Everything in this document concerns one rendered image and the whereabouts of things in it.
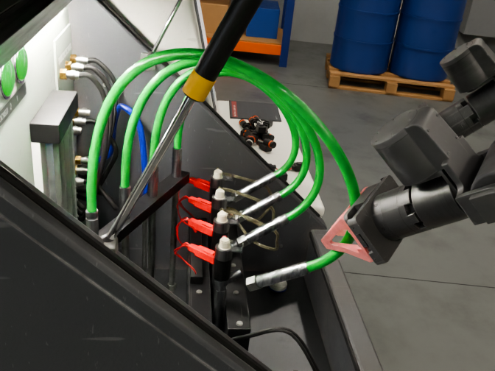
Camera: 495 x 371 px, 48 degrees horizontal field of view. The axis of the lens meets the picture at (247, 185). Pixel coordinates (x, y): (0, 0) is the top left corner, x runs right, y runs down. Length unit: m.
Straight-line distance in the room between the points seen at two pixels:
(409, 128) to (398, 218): 0.11
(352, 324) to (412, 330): 1.58
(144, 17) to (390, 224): 0.65
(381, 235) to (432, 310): 2.09
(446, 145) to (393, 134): 0.05
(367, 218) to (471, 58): 0.38
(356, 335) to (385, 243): 0.36
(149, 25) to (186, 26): 0.07
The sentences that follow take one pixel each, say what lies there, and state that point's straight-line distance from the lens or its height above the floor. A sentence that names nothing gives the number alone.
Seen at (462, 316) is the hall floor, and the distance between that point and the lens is 2.77.
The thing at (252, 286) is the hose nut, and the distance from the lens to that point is 0.79.
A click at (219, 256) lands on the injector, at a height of 1.09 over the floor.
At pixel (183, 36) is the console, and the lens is 1.11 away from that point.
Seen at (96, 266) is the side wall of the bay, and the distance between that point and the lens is 0.48.
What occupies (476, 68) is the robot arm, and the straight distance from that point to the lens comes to 0.94.
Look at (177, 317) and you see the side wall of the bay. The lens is 0.51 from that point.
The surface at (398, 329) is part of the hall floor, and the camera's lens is 2.57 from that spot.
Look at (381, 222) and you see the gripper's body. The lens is 0.65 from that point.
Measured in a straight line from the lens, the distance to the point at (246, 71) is 0.67.
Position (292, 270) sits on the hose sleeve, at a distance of 0.76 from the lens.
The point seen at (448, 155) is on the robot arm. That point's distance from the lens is 0.58.
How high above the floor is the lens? 1.59
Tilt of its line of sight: 27 degrees down
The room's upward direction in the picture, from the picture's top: 6 degrees clockwise
